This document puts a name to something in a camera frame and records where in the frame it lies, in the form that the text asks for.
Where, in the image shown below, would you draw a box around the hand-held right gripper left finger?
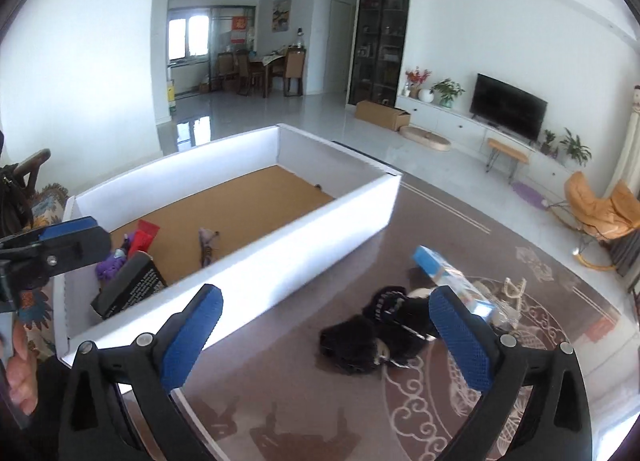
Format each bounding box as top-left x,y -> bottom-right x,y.
57,284 -> 224,461

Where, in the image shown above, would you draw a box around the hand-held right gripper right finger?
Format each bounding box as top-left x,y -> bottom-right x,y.
429,286 -> 593,461

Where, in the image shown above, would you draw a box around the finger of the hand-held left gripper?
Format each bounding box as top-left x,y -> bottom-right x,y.
0,215 -> 112,276

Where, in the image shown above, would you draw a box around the purple robot toy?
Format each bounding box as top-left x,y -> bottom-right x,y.
96,233 -> 132,288

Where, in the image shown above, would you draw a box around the black printed box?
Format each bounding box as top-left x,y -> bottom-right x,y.
90,251 -> 168,325

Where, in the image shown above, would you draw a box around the black frame eyeglasses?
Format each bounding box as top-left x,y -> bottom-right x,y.
197,227 -> 221,268

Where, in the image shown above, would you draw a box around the black plush toy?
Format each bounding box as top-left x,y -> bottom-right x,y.
320,285 -> 442,374

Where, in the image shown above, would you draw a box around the white cardboard box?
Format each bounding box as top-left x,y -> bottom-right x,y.
52,123 -> 403,394

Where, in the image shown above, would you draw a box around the person's left hand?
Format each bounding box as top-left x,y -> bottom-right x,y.
6,323 -> 40,416

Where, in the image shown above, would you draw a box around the floral patterned cloth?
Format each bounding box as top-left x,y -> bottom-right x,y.
17,183 -> 69,359

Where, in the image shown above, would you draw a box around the clear plastic package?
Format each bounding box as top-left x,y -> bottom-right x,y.
470,286 -> 518,333

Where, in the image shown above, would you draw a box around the purple floor mat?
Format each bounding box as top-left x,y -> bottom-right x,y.
511,181 -> 548,208

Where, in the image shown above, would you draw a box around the orange lounge chair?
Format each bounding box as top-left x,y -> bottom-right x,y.
547,171 -> 640,272

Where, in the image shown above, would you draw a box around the wooden bench with metal legs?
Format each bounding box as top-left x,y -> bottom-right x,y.
486,137 -> 531,182

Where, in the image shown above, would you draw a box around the oval cat scratcher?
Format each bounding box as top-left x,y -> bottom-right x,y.
400,125 -> 452,152

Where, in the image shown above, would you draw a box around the white television cabinet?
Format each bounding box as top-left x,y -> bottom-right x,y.
397,93 -> 591,186

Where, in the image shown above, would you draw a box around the leafy potted plant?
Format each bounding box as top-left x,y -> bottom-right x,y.
559,128 -> 592,166

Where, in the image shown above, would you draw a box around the black flat television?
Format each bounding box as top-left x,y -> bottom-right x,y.
471,73 -> 548,142

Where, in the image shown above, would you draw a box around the brown cardboard box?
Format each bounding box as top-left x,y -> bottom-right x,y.
355,100 -> 412,132

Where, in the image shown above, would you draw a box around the green potted plant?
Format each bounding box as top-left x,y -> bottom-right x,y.
430,78 -> 466,108

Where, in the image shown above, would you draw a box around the dining table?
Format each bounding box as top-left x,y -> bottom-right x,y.
250,53 -> 288,98

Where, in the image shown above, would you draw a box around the red flower arrangement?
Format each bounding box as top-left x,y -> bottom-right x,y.
404,67 -> 433,99

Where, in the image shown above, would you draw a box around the brown dining chair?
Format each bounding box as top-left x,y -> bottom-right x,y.
285,48 -> 306,98

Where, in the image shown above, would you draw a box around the dark glass display cabinet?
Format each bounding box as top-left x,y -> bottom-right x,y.
346,0 -> 413,106

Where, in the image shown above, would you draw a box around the framed wall painting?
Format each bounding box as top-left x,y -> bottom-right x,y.
271,0 -> 292,32

